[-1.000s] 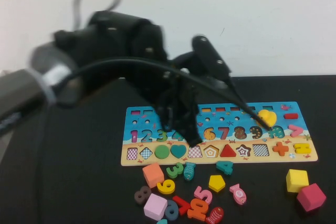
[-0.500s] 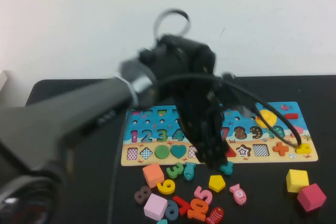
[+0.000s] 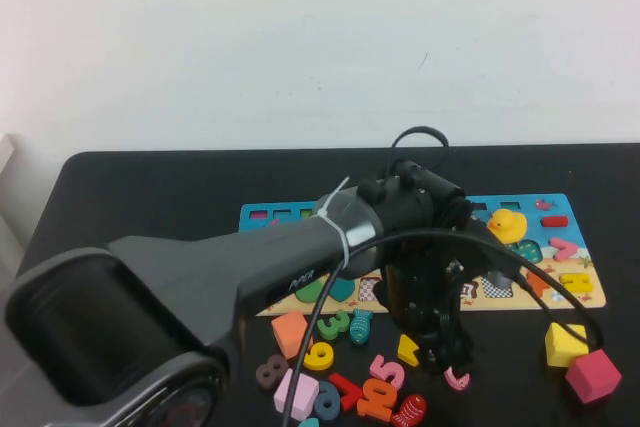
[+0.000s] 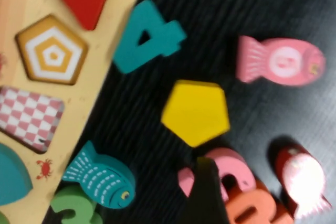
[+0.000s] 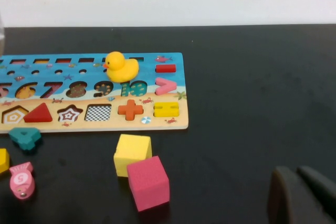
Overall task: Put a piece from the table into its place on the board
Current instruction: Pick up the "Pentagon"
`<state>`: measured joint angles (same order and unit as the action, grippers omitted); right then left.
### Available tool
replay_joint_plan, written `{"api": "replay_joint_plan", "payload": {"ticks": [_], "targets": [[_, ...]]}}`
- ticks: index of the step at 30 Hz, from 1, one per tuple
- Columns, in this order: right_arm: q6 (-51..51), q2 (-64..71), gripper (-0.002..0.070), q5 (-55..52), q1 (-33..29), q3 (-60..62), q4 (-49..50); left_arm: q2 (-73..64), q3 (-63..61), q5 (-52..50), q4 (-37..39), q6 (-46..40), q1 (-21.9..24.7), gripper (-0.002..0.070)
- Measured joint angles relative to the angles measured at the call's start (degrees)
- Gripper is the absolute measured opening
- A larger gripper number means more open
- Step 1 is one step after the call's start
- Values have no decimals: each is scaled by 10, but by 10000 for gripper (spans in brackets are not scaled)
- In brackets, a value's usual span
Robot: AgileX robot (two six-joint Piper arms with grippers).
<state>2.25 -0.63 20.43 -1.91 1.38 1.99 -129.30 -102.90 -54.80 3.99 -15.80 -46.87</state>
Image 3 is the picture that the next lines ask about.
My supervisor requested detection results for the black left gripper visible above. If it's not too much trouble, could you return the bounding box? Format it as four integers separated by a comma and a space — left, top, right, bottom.
382, 234, 476, 376

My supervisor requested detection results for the yellow pentagon puzzle piece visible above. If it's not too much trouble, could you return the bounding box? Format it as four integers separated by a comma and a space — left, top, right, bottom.
397, 334, 422, 366

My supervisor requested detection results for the pink number five piece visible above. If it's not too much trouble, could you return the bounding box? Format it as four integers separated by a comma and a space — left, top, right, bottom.
369, 354, 406, 391

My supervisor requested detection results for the orange number ten piece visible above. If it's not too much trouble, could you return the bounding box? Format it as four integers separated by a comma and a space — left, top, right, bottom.
356, 376, 400, 423

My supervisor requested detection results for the red number seven piece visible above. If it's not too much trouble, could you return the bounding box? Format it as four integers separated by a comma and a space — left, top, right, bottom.
328, 372, 369, 411

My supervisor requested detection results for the green number three piece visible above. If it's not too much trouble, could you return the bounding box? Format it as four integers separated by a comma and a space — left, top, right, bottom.
317, 308, 352, 342

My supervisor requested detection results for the orange plus sign piece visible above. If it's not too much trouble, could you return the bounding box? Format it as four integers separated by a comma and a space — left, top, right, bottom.
527, 274, 552, 299

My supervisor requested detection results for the teal heart puzzle piece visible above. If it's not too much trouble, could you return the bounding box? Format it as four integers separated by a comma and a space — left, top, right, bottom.
329, 277, 358, 304

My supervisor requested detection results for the yellow number six piece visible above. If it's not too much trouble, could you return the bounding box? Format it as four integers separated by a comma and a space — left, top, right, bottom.
301, 341, 335, 372

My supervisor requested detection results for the grey-blue number nine piece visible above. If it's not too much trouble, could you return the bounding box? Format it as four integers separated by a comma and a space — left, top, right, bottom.
313, 379, 344, 420

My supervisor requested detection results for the blue wooden number puzzle board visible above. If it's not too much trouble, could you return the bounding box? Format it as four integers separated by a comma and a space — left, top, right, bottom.
241, 193, 607, 317

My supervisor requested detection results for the yellow equals sign piece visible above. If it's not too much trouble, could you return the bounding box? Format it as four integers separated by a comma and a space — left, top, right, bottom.
559, 272, 595, 295

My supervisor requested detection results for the green circle puzzle piece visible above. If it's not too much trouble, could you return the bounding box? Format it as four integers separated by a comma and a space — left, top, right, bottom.
294, 278, 324, 303

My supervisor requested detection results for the pink greater-than sign piece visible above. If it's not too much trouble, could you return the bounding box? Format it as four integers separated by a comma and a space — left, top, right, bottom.
549, 237, 580, 263

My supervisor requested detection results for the brown number eight piece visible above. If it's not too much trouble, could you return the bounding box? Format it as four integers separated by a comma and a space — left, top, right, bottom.
256, 353, 291, 390

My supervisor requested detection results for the pink wooden fish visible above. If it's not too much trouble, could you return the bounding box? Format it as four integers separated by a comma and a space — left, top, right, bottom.
443, 366, 472, 392

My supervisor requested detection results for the red wooden fish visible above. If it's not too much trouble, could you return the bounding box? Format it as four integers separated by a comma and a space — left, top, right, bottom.
391, 393, 429, 427

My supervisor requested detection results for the teal wooden fish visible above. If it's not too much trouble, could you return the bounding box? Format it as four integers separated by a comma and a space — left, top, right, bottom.
349, 308, 375, 346

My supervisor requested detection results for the yellow wooden cube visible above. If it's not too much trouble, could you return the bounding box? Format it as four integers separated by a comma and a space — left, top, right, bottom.
544, 322, 590, 369

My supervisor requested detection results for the yellow rubber duck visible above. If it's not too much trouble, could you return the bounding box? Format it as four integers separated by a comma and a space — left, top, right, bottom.
487, 208, 529, 247

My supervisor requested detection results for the light pink wooden cube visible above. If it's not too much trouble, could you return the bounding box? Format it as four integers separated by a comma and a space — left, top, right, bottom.
273, 368, 321, 422

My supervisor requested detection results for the magenta wooden cube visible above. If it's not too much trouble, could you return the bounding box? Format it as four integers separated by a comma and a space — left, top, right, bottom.
565, 349, 624, 406

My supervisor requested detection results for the orange wooden cube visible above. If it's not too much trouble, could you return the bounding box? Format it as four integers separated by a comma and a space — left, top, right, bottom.
271, 310, 316, 360

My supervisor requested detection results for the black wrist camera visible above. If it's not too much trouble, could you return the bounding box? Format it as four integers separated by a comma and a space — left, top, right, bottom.
439, 196, 519, 291

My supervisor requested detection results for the long black camera cable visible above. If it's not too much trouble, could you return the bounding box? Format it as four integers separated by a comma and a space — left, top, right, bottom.
279, 227, 605, 427

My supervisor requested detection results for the short black looped cable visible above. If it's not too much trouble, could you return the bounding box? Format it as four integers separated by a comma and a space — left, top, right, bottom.
388, 125, 450, 168

